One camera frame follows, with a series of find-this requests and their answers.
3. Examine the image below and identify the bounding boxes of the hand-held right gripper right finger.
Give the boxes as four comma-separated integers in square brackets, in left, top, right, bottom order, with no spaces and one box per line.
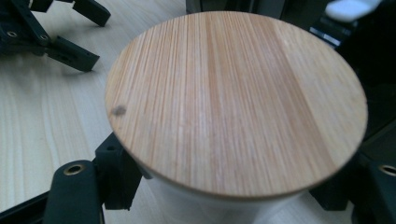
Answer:
[309,152,375,213]

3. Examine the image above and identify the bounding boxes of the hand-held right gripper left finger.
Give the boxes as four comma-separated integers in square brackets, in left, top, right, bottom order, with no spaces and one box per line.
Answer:
[92,132,145,212]

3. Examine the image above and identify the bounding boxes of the glass jar with bamboo lid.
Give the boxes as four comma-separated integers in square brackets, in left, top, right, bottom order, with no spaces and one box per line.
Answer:
[105,10,369,224]

